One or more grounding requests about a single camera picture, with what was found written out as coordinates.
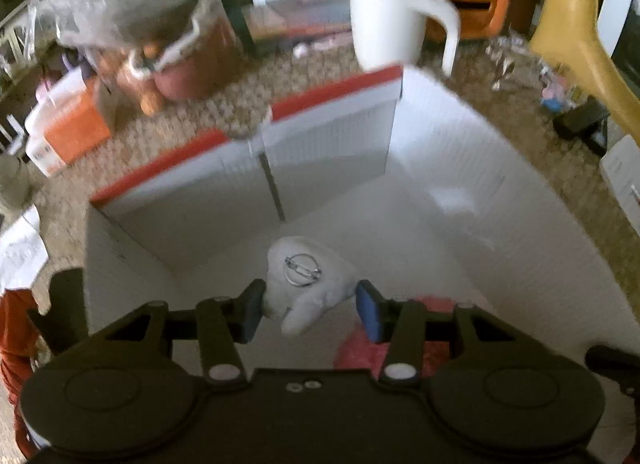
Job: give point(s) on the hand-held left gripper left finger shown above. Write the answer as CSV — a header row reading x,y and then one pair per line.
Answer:
x,y
252,314

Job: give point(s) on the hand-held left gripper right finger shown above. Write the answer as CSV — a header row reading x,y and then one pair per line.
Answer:
x,y
369,311

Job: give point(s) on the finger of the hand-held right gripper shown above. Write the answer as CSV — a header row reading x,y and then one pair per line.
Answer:
x,y
612,364

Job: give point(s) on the pink plush peach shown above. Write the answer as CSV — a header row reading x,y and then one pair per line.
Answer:
x,y
355,354

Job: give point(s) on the white plush toy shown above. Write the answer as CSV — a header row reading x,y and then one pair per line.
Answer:
x,y
325,299

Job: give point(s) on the white cardboard box red rim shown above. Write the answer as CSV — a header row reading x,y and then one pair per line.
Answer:
x,y
450,154

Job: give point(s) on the orange knotted cloth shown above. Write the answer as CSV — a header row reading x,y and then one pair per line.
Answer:
x,y
15,344

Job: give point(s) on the white handwritten notepad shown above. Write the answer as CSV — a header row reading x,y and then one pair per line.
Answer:
x,y
622,179

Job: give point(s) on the gold lace tablecloth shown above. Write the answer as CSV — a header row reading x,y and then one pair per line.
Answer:
x,y
225,94

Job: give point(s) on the black flat remote control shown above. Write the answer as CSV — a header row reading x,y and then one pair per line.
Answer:
x,y
597,139

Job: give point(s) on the white paper sheet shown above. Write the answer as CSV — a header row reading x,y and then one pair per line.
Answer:
x,y
20,249

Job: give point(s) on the black rounded remote control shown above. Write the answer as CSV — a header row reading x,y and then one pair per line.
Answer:
x,y
575,117

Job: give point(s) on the orange white tissue pack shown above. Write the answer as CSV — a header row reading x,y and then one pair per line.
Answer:
x,y
75,129

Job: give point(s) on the round pale ceramic jar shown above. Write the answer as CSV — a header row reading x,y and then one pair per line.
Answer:
x,y
12,184

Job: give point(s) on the stack of colourful books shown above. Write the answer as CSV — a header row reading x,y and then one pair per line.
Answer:
x,y
290,37

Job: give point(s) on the crumpled snack wrapper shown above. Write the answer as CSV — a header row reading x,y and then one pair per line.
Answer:
x,y
510,62

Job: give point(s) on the yellow giraffe statue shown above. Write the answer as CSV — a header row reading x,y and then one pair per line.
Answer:
x,y
570,4

